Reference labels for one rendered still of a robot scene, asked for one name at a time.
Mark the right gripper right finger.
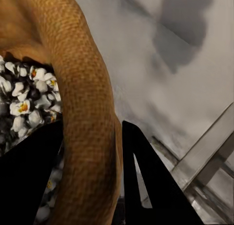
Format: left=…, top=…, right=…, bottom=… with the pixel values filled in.
left=122, top=121, right=204, bottom=225

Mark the popcorn bag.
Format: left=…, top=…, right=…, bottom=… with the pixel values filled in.
left=0, top=0, right=124, bottom=225

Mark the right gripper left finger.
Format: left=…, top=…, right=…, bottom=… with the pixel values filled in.
left=0, top=121, right=64, bottom=225

